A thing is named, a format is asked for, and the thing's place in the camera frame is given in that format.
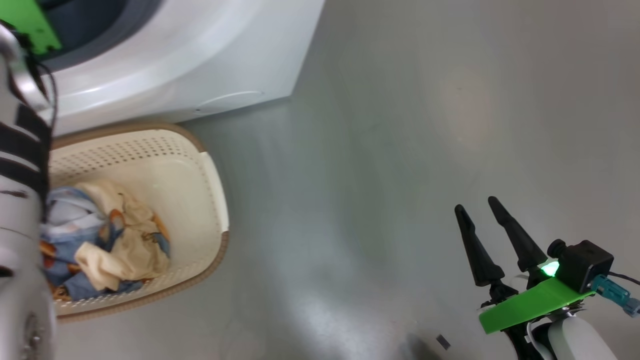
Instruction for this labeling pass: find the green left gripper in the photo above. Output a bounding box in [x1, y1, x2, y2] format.
[0, 0, 62, 56]

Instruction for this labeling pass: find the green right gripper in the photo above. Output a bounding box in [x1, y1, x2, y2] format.
[454, 196, 596, 335]

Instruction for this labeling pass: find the blue bear print garment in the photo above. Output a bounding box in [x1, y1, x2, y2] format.
[40, 186, 171, 302]

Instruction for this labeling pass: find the cream cloth garment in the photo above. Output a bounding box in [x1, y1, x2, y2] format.
[75, 180, 171, 293]

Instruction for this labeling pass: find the grey rubber door seal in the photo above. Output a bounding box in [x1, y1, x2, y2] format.
[37, 0, 163, 72]

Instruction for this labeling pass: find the white front-load washing machine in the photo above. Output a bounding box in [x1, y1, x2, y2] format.
[30, 0, 326, 137]

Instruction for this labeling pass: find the cream perforated laundry basket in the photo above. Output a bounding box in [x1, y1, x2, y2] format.
[47, 122, 230, 321]

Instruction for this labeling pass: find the round white filter cover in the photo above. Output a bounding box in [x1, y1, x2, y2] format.
[192, 90, 266, 116]

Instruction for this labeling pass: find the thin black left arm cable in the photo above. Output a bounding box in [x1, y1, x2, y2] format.
[27, 52, 59, 137]

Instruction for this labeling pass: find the teal right camera connector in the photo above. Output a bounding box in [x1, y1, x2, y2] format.
[590, 274, 640, 318]

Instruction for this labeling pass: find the thin black right camera cable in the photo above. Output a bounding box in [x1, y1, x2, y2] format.
[607, 271, 640, 287]

